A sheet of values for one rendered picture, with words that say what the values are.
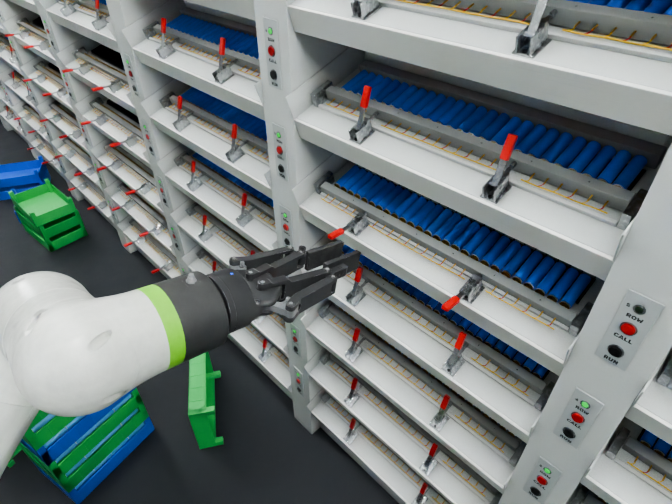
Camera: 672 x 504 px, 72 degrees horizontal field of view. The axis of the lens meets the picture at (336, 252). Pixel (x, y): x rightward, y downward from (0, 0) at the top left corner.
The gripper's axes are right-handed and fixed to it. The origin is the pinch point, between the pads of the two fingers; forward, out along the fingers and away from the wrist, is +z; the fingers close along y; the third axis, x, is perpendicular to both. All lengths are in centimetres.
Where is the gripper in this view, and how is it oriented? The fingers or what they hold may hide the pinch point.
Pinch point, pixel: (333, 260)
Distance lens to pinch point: 68.1
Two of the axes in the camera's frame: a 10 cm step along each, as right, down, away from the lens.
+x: 1.5, -8.6, -4.9
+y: 7.0, 4.5, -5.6
